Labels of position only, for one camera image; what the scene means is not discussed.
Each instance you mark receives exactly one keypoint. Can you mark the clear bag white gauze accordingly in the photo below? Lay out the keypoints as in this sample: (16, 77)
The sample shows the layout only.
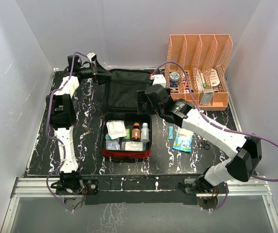
(133, 146)

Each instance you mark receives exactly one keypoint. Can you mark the blue cotton swab packet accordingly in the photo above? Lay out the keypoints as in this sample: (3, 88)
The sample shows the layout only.
(183, 140)

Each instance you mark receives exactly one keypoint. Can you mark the white gauze pad packet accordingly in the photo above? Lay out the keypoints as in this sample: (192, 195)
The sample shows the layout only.
(116, 129)

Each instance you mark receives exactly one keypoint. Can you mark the clear bag blue bandage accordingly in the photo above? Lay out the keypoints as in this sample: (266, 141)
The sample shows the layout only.
(107, 137)

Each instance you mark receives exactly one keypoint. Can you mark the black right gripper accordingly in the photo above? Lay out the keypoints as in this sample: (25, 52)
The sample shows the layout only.
(142, 98)

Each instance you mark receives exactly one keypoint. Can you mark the small teal sachet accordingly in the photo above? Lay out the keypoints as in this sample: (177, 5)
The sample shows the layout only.
(170, 136)

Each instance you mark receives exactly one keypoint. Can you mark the grey stapler box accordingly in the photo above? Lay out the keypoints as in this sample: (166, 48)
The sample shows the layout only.
(206, 97)

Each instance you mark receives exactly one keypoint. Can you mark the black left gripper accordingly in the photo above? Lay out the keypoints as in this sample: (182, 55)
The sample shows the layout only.
(102, 74)

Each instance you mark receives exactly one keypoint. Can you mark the pink white card pack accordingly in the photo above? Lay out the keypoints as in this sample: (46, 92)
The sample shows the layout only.
(214, 78)

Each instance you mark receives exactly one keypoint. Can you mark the brown bottle orange cap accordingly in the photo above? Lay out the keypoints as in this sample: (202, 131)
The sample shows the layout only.
(136, 132)

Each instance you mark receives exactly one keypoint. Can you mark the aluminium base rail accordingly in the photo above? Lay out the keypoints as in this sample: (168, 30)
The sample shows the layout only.
(42, 187)

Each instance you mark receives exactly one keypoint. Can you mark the small green medicine box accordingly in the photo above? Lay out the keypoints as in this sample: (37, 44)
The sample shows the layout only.
(128, 134)

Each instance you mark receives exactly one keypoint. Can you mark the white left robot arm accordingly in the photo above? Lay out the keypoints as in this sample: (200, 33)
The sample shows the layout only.
(62, 117)

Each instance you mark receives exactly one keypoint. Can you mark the white plastic bottle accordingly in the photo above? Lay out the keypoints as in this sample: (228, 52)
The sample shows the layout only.
(144, 133)

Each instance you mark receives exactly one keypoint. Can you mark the peach plastic desk organizer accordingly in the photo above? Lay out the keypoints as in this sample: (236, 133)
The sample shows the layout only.
(193, 56)

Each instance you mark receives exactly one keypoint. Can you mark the round blue patterned tin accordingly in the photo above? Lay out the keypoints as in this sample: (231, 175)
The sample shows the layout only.
(174, 78)

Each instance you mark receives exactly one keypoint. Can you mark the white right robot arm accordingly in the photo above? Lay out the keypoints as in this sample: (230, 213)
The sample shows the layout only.
(243, 152)

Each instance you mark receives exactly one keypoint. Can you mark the black handled metal scissors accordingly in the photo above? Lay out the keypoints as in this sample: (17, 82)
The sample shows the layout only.
(204, 144)

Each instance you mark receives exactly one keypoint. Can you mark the red black medicine case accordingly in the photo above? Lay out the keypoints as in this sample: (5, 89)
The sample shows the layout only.
(121, 102)

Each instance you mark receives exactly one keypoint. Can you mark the clear bag blue mask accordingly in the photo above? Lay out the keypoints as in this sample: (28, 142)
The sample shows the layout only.
(112, 145)

